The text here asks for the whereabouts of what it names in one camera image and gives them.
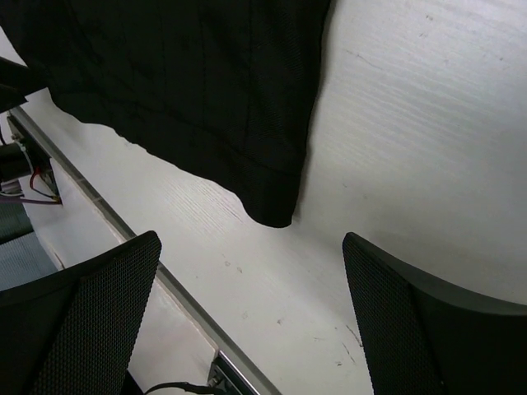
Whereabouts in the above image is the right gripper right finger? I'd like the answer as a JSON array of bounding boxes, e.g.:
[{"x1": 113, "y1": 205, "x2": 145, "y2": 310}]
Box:
[{"x1": 343, "y1": 233, "x2": 526, "y2": 394}]

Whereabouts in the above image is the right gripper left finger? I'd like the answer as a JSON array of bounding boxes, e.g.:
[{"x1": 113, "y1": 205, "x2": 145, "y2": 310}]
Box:
[{"x1": 1, "y1": 230, "x2": 161, "y2": 394}]

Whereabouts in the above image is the black skirt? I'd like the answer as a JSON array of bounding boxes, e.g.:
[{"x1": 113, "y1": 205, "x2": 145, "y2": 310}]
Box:
[{"x1": 1, "y1": 1, "x2": 330, "y2": 228}]

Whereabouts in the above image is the aluminium front rail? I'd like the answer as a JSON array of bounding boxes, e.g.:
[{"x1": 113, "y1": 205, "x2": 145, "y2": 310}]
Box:
[{"x1": 7, "y1": 108, "x2": 279, "y2": 394}]

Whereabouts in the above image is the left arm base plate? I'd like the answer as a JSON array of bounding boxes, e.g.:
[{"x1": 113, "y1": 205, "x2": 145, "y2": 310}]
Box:
[{"x1": 1, "y1": 112, "x2": 63, "y2": 206}]

